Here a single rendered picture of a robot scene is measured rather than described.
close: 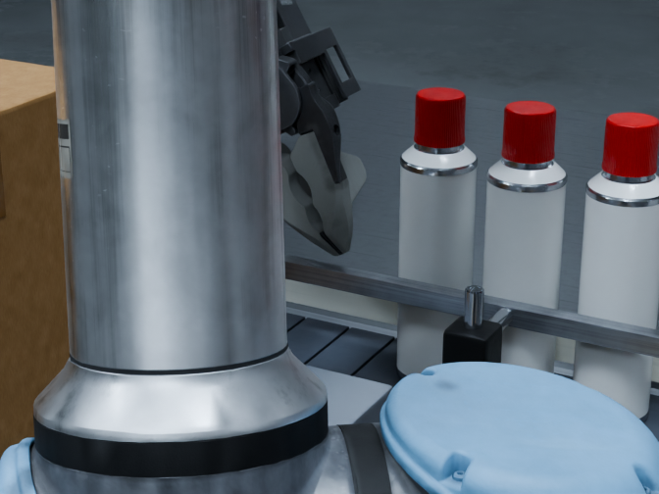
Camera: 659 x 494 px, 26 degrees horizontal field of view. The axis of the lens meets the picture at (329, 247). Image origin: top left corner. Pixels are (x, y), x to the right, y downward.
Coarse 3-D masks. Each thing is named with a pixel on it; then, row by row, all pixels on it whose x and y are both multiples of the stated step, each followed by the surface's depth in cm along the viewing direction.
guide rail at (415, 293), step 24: (288, 264) 99; (312, 264) 99; (336, 288) 98; (360, 288) 97; (384, 288) 96; (408, 288) 95; (432, 288) 95; (456, 312) 94; (528, 312) 91; (552, 312) 91; (576, 336) 90; (600, 336) 90; (624, 336) 89; (648, 336) 88
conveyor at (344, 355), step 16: (288, 320) 110; (304, 320) 110; (288, 336) 107; (304, 336) 107; (320, 336) 107; (336, 336) 107; (352, 336) 107; (368, 336) 107; (384, 336) 107; (304, 352) 105; (320, 352) 105; (336, 352) 105; (352, 352) 105; (368, 352) 105; (384, 352) 105; (320, 368) 102; (336, 368) 102; (352, 368) 102; (368, 368) 102; (384, 368) 102; (656, 400) 98; (656, 416) 95; (656, 432) 93
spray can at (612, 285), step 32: (608, 128) 88; (640, 128) 87; (608, 160) 89; (640, 160) 88; (608, 192) 88; (640, 192) 88; (608, 224) 89; (640, 224) 88; (608, 256) 90; (640, 256) 89; (608, 288) 90; (640, 288) 90; (640, 320) 91; (576, 352) 94; (608, 352) 92; (608, 384) 93; (640, 384) 93; (640, 416) 94
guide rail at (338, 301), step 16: (288, 288) 109; (304, 288) 108; (320, 288) 107; (304, 304) 109; (320, 304) 108; (336, 304) 107; (352, 304) 106; (368, 304) 106; (384, 304) 105; (384, 320) 106; (560, 352) 99; (656, 368) 96
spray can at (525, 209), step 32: (512, 128) 90; (544, 128) 90; (512, 160) 91; (544, 160) 91; (512, 192) 91; (544, 192) 91; (512, 224) 91; (544, 224) 91; (512, 256) 92; (544, 256) 92; (512, 288) 93; (544, 288) 93; (512, 352) 95; (544, 352) 95
